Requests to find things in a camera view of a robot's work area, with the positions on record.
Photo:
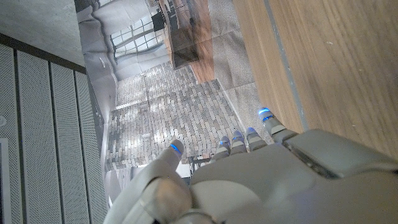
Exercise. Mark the printed office backdrop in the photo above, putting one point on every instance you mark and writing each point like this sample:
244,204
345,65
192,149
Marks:
174,109

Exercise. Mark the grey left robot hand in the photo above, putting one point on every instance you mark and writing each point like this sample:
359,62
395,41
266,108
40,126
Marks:
255,186

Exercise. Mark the grey tape outline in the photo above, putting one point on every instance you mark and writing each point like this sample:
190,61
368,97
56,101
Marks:
284,59

